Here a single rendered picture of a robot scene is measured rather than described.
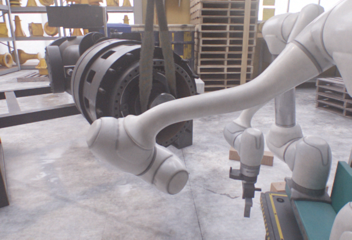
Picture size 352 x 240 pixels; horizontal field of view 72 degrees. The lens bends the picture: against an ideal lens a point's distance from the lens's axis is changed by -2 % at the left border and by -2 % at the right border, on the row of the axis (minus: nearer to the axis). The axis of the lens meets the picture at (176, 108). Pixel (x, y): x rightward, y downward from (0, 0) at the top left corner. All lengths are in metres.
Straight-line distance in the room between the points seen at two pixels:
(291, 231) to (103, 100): 1.00
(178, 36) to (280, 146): 3.17
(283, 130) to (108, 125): 0.98
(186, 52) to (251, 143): 3.32
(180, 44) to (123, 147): 3.73
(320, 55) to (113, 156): 0.51
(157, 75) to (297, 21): 0.63
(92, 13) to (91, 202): 2.48
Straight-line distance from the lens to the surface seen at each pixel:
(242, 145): 1.12
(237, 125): 1.21
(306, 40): 0.61
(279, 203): 1.45
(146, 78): 1.01
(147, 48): 0.99
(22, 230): 1.92
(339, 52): 0.51
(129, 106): 1.11
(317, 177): 1.29
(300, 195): 1.33
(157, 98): 1.01
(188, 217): 1.77
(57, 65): 2.30
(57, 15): 3.76
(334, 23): 0.52
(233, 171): 1.22
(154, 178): 0.67
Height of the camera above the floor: 1.15
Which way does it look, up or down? 17 degrees down
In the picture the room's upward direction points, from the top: straight up
